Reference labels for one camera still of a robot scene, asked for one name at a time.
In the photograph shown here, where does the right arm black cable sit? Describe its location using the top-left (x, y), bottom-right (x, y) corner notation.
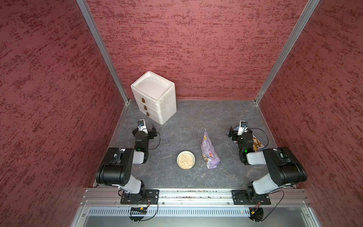
top-left (249, 127), bottom-right (269, 149)

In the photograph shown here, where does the white three-drawer storage box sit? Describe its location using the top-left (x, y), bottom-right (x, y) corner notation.
top-left (130, 71), bottom-right (177, 124)

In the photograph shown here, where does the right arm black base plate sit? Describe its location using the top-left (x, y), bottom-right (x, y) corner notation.
top-left (231, 190), bottom-right (271, 206)

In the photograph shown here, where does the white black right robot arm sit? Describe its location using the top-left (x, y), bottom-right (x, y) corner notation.
top-left (228, 125), bottom-right (308, 199)

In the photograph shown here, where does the left aluminium corner post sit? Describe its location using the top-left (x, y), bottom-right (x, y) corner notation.
top-left (76, 0), bottom-right (130, 105)

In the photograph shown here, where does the right aluminium corner post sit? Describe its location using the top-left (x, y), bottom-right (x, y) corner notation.
top-left (254, 0), bottom-right (320, 106)

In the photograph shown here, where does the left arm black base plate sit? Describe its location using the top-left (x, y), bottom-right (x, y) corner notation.
top-left (118, 189), bottom-right (160, 205)

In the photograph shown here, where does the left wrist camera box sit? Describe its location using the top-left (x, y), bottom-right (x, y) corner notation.
top-left (137, 119), bottom-right (148, 134)

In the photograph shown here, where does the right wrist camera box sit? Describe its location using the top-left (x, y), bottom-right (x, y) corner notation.
top-left (237, 121), bottom-right (248, 136)

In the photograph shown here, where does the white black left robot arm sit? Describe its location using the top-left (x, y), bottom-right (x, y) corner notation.
top-left (95, 121), bottom-right (158, 197)

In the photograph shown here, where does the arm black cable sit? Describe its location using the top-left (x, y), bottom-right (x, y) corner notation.
top-left (249, 127), bottom-right (269, 149)
top-left (147, 131), bottom-right (161, 151)

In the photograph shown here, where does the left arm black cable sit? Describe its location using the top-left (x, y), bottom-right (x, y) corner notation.
top-left (147, 131), bottom-right (161, 151)

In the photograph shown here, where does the aluminium corner post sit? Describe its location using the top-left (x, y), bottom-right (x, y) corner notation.
top-left (76, 0), bottom-right (130, 105)
top-left (254, 0), bottom-right (320, 106)

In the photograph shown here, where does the purple oats bag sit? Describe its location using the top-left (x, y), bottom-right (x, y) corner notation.
top-left (201, 129), bottom-right (220, 169)

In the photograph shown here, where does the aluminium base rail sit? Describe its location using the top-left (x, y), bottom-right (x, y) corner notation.
top-left (72, 187), bottom-right (320, 227)

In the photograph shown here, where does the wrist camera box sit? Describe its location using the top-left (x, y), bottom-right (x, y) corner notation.
top-left (137, 119), bottom-right (148, 134)
top-left (237, 121), bottom-right (248, 136)

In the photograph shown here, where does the green patterned breakfast bowl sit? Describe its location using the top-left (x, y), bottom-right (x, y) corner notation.
top-left (176, 151), bottom-right (196, 170)

